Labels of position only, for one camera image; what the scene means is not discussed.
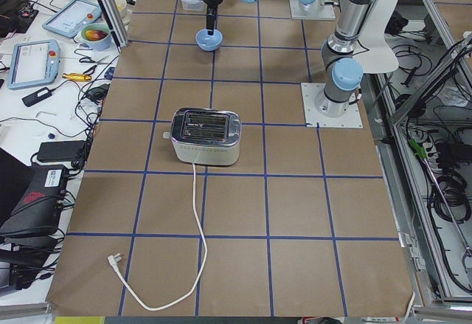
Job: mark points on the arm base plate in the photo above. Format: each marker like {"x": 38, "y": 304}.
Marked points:
{"x": 321, "y": 112}
{"x": 317, "y": 10}

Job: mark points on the black scissors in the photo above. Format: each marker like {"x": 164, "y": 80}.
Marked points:
{"x": 94, "y": 64}

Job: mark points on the black power adapter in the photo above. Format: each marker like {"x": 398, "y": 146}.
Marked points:
{"x": 37, "y": 96}

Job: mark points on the white chair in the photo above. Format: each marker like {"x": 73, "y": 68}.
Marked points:
{"x": 372, "y": 51}

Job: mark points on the teach pendant tablet near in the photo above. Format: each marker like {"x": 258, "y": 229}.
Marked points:
{"x": 34, "y": 64}

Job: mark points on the teach pendant tablet far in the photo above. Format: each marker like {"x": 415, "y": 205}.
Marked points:
{"x": 72, "y": 18}

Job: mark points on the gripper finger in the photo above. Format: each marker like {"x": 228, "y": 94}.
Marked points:
{"x": 211, "y": 19}

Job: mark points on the orange handled tool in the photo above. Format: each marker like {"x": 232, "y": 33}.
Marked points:
{"x": 77, "y": 77}

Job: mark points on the clear plastic container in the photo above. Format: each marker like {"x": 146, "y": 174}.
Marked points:
{"x": 192, "y": 5}

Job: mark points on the beige bowl with lemon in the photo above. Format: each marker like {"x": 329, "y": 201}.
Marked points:
{"x": 122, "y": 7}

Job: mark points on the cream toaster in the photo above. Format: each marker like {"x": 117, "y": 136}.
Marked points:
{"x": 205, "y": 136}

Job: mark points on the aluminium frame post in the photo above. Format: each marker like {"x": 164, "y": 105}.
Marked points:
{"x": 114, "y": 21}

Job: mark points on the black electronics box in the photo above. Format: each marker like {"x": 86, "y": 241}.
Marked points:
{"x": 37, "y": 212}

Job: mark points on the teach pendant tablet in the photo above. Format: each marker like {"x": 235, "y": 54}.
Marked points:
{"x": 72, "y": 18}
{"x": 34, "y": 64}

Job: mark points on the blue bowl with fruit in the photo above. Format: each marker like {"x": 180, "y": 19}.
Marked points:
{"x": 97, "y": 36}

